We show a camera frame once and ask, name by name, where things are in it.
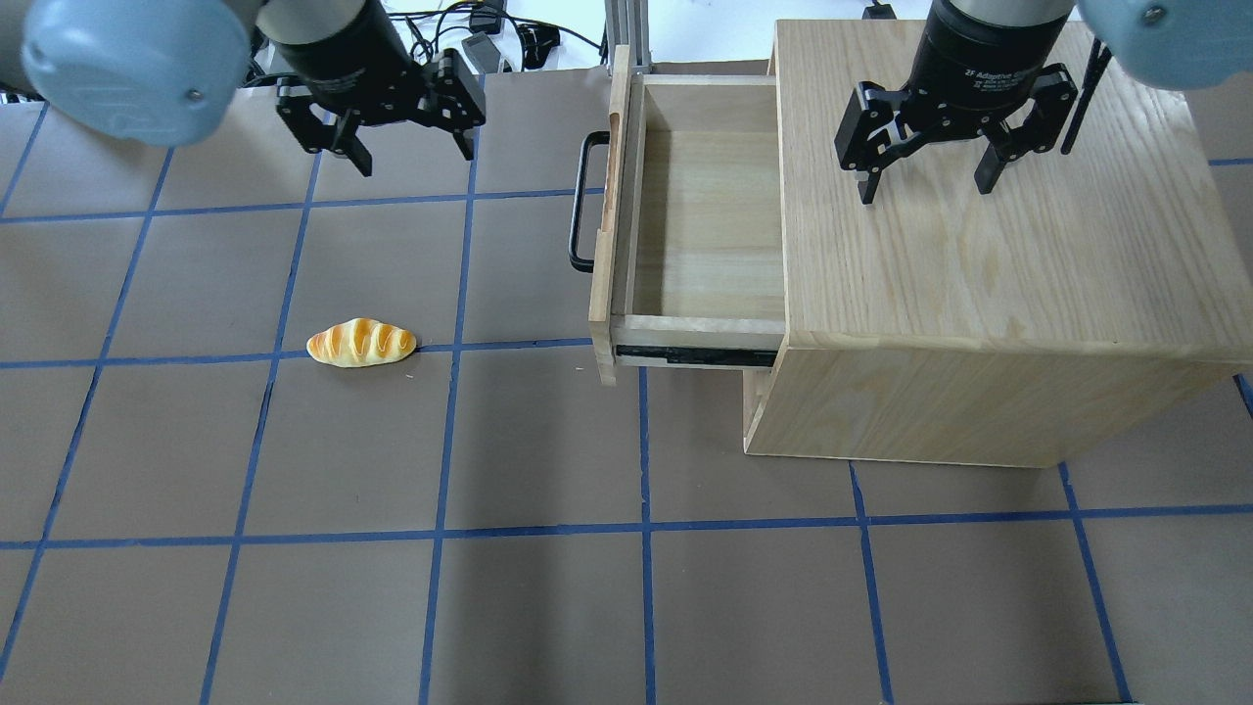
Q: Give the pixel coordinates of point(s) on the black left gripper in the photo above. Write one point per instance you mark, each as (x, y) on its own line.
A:
(345, 51)

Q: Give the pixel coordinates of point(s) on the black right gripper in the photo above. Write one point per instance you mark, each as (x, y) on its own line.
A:
(972, 56)

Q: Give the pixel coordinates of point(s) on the wooden drawer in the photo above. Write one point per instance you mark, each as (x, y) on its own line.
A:
(687, 269)

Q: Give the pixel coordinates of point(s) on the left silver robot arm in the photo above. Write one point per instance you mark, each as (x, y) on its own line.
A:
(165, 72)

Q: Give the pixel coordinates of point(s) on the wooden drawer cabinet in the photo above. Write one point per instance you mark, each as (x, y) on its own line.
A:
(1084, 294)

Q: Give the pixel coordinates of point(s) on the black small power adapter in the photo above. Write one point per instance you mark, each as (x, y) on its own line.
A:
(483, 54)

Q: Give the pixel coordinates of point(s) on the toy bread loaf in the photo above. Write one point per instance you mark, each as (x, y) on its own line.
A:
(361, 342)

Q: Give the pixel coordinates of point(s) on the brown paper table cover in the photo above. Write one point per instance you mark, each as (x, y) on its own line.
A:
(194, 510)

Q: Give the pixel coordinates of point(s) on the aluminium frame post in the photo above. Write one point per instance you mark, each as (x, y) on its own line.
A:
(627, 24)

